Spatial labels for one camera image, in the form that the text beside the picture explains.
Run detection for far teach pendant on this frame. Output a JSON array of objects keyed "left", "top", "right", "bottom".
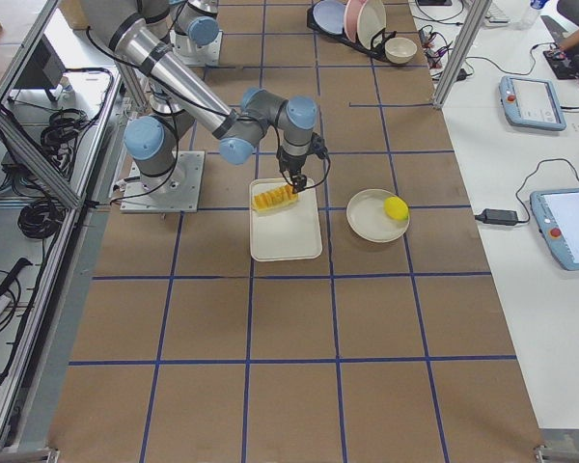
[{"left": 499, "top": 75, "right": 566, "bottom": 131}]

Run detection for teach pendant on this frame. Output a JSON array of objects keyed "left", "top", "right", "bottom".
[
  {"left": 530, "top": 188, "right": 579, "bottom": 271},
  {"left": 499, "top": 75, "right": 566, "bottom": 131}
]

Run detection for pink plate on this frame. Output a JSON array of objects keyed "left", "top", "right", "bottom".
[{"left": 343, "top": 0, "right": 365, "bottom": 42}]

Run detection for cream deep bowl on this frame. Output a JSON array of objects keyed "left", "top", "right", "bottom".
[{"left": 384, "top": 37, "right": 418, "bottom": 65}]

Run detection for near teach pendant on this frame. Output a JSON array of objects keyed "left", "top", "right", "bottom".
[{"left": 530, "top": 188, "right": 579, "bottom": 271}]

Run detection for black power brick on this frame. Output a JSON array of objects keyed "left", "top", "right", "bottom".
[{"left": 475, "top": 208, "right": 518, "bottom": 226}]

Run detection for coiled black cables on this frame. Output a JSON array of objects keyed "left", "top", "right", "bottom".
[{"left": 18, "top": 108, "right": 91, "bottom": 240}]

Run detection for aluminium frame post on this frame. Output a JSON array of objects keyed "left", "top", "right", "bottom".
[{"left": 432, "top": 0, "right": 491, "bottom": 109}]

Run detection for sliced orange bread loaf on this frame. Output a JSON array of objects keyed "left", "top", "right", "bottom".
[{"left": 251, "top": 184, "right": 299, "bottom": 212}]

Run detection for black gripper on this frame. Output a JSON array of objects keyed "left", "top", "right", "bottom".
[{"left": 277, "top": 144, "right": 314, "bottom": 193}]

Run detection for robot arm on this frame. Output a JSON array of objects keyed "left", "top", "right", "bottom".
[
  {"left": 172, "top": 0, "right": 220, "bottom": 56},
  {"left": 81, "top": 1, "right": 329, "bottom": 193}
]

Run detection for yellow lemon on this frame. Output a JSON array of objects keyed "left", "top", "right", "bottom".
[{"left": 383, "top": 196, "right": 409, "bottom": 221}]

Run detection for black dish rack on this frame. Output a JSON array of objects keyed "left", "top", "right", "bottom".
[{"left": 306, "top": 1, "right": 398, "bottom": 62}]

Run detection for light blue plate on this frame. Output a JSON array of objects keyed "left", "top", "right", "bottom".
[{"left": 313, "top": 0, "right": 345, "bottom": 35}]

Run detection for aluminium side frame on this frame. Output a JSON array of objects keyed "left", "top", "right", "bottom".
[{"left": 0, "top": 1, "right": 129, "bottom": 462}]

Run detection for cream shallow bowl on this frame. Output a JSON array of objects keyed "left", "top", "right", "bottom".
[{"left": 346, "top": 189, "right": 409, "bottom": 243}]

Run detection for cream plate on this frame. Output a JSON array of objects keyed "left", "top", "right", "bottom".
[{"left": 357, "top": 0, "right": 387, "bottom": 49}]

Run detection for cream rectangular tray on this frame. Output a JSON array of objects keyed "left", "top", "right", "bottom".
[{"left": 250, "top": 178, "right": 322, "bottom": 261}]

